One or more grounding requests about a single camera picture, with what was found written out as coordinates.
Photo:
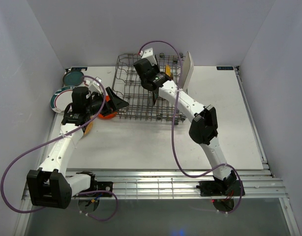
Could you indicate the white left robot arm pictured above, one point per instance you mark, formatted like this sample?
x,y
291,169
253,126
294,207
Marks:
x,y
48,185

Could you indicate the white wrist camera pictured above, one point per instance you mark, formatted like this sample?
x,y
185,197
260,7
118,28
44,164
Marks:
x,y
94,86
149,55

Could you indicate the green square glazed plate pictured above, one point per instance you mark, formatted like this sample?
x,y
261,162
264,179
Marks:
x,y
156,96

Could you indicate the white plate striped rim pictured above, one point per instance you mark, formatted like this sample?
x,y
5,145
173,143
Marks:
x,y
61,98

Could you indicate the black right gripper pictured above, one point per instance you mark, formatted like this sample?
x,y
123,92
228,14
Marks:
x,y
155,67

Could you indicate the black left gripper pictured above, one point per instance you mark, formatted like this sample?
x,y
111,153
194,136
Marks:
x,y
114,103

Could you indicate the orange round plate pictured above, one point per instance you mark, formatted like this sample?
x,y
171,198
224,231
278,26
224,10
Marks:
x,y
108,115

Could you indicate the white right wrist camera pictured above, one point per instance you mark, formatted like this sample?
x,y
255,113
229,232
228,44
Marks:
x,y
149,55

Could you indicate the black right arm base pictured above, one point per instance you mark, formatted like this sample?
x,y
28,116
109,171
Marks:
x,y
213,188

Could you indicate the black label back left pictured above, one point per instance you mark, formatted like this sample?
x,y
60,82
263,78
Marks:
x,y
76,68

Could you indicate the woven bamboo round plate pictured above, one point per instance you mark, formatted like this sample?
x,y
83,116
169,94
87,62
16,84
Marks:
x,y
88,128

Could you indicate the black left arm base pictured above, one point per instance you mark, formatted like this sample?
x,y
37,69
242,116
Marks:
x,y
103,185

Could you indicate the black xdof label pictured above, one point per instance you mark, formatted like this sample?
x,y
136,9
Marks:
x,y
224,68

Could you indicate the white rectangular plate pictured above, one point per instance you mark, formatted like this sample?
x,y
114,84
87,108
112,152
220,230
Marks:
x,y
187,70

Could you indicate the yellow polka dot plate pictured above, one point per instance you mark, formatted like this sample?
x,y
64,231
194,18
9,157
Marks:
x,y
168,72

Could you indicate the grey wire dish rack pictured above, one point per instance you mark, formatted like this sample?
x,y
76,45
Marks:
x,y
143,105

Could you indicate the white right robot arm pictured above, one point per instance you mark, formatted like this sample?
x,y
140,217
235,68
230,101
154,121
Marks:
x,y
203,128

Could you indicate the dark teal round plate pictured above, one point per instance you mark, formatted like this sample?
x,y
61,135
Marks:
x,y
73,78

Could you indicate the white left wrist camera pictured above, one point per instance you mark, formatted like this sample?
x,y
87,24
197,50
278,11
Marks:
x,y
94,86

